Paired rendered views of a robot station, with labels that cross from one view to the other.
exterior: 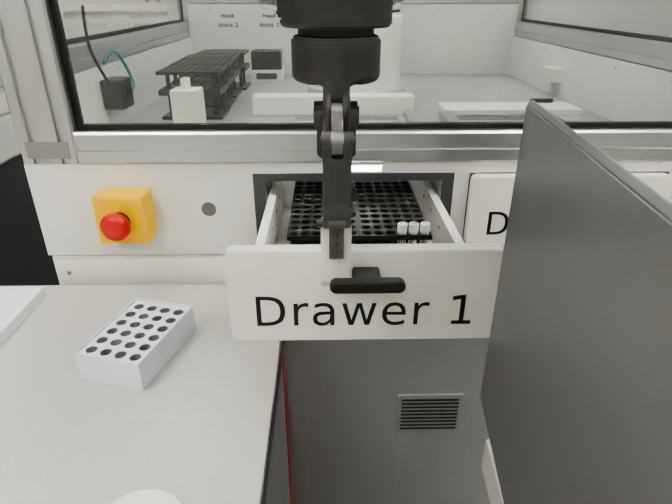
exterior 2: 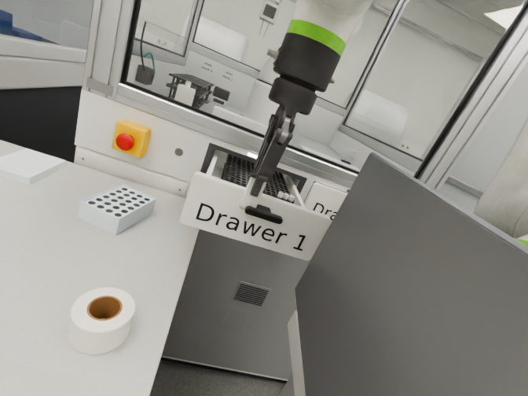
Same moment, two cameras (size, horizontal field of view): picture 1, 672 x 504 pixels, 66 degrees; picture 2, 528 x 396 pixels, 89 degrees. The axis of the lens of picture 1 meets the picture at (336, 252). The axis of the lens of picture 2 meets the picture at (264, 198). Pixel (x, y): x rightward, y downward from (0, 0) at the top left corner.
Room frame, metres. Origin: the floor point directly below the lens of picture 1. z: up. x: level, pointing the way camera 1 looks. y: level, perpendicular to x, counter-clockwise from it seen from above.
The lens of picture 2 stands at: (0.00, 0.07, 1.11)
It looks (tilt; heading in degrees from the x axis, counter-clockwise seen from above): 21 degrees down; 348
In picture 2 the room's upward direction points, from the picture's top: 23 degrees clockwise
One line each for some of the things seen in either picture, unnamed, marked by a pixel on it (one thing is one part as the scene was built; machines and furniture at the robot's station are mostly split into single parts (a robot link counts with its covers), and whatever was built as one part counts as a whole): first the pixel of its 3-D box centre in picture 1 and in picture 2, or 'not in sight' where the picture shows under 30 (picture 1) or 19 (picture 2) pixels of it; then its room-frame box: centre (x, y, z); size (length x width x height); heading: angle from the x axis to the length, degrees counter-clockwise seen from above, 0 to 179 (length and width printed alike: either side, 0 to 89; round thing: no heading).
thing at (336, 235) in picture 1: (336, 237); (258, 185); (0.45, 0.00, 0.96); 0.03 x 0.01 x 0.05; 1
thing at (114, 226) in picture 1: (116, 225); (126, 141); (0.66, 0.30, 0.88); 0.04 x 0.03 x 0.04; 91
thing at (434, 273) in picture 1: (364, 293); (256, 219); (0.48, -0.03, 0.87); 0.29 x 0.02 x 0.11; 91
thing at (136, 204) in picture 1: (125, 216); (131, 138); (0.70, 0.30, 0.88); 0.07 x 0.05 x 0.07; 91
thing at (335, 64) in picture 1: (335, 89); (286, 111); (0.47, 0.00, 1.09); 0.08 x 0.07 x 0.09; 1
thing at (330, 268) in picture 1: (336, 253); (253, 193); (0.46, 0.00, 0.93); 0.03 x 0.01 x 0.07; 91
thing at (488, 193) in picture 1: (564, 210); (349, 213); (0.72, -0.34, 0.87); 0.29 x 0.02 x 0.11; 91
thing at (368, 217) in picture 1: (354, 223); (253, 185); (0.68, -0.03, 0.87); 0.22 x 0.18 x 0.06; 1
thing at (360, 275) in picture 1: (366, 279); (263, 212); (0.46, -0.03, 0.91); 0.07 x 0.04 x 0.01; 91
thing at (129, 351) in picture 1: (139, 340); (120, 207); (0.53, 0.24, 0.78); 0.12 x 0.08 x 0.04; 166
